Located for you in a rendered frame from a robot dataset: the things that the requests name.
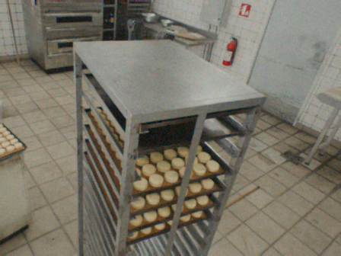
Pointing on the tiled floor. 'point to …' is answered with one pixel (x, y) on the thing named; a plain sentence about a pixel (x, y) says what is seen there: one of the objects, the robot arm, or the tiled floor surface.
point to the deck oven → (65, 29)
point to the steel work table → (179, 36)
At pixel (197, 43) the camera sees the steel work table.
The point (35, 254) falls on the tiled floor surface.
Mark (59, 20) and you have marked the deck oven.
